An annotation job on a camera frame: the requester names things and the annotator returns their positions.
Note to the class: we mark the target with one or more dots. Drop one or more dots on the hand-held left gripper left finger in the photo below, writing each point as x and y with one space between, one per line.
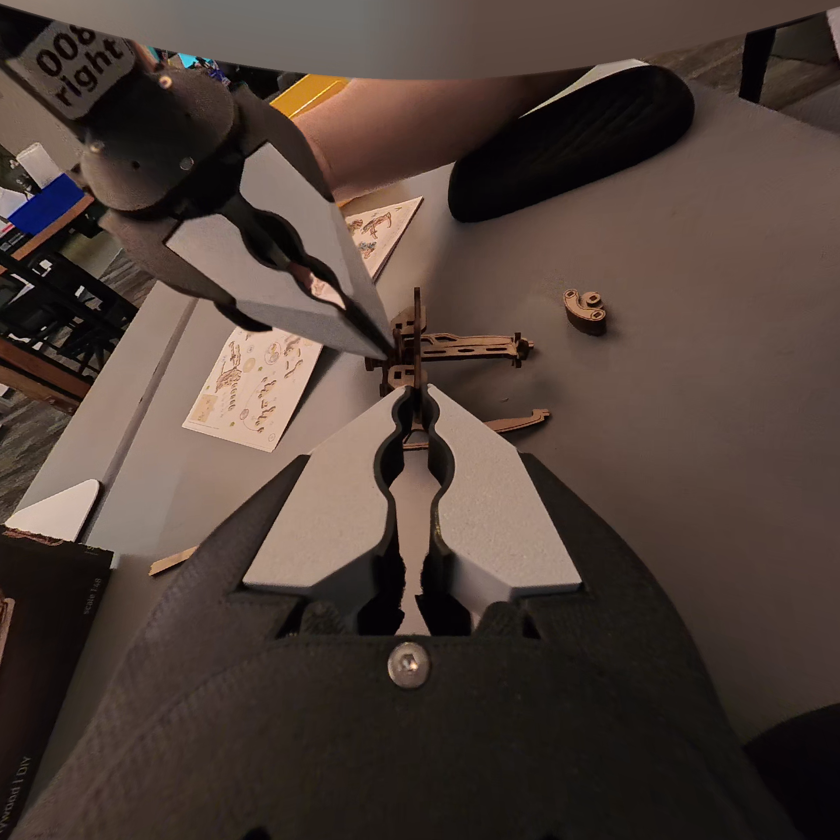
321 525

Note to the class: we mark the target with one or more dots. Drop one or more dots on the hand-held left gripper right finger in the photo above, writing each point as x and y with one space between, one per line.
505 525

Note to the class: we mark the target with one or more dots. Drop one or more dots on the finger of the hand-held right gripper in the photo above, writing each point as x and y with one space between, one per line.
262 289
308 197

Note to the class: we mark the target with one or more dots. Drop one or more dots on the slotted wooden beam assembly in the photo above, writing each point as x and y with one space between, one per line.
499 345

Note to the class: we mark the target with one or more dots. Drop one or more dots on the curved wooden cam part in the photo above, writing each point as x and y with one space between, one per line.
584 321

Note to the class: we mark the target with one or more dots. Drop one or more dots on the black model kit box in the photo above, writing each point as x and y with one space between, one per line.
39 656

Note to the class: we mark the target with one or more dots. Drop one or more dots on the small printed instruction sheet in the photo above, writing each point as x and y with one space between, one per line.
394 223

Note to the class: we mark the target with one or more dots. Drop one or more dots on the thin wooden lever strip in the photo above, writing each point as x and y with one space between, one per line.
518 422

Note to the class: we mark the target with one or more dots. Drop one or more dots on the yellow box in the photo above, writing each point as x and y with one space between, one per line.
308 92

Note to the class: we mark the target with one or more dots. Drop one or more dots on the translucent plastic container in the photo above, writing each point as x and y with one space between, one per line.
38 164

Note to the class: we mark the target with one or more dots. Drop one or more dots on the thin wooden stick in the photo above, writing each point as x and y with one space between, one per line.
172 561

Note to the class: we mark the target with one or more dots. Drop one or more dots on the dark wooden rack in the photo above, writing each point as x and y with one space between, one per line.
52 315

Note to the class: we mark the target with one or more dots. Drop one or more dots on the black oval pad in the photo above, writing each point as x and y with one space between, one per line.
571 151

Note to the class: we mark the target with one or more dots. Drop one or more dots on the dark round object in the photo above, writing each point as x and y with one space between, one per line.
800 781

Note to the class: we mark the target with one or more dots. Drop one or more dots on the black furniture leg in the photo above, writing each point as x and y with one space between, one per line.
758 65

